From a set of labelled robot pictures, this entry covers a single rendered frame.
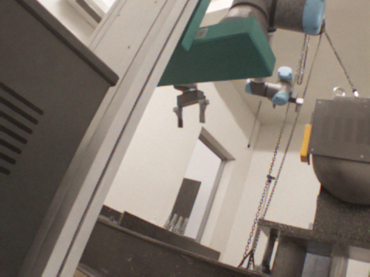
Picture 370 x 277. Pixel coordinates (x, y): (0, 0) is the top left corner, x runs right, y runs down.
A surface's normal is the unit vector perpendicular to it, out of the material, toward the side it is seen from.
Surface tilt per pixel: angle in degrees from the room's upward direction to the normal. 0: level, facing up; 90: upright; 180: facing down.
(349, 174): 90
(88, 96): 90
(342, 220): 90
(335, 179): 90
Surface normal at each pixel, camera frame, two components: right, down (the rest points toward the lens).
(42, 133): 0.80, 0.02
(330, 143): -0.35, -0.50
